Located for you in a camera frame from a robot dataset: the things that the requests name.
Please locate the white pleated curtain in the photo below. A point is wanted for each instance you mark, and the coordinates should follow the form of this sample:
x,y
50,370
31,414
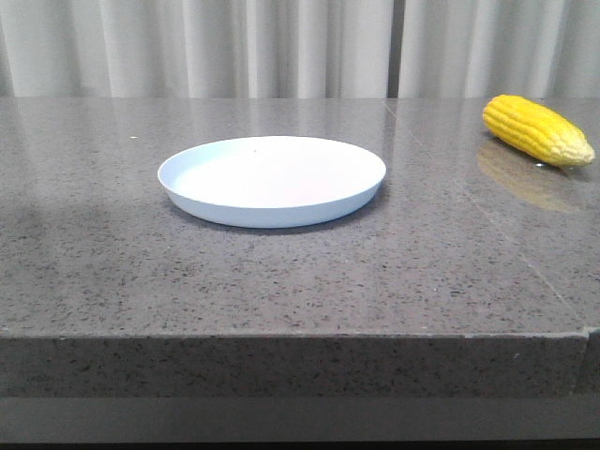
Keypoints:
x,y
299,49

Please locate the light blue round plate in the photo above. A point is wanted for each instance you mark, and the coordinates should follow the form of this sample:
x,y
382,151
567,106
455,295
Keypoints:
x,y
272,182

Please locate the yellow corn cob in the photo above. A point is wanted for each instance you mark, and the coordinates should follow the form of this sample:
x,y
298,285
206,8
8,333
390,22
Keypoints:
x,y
537,131

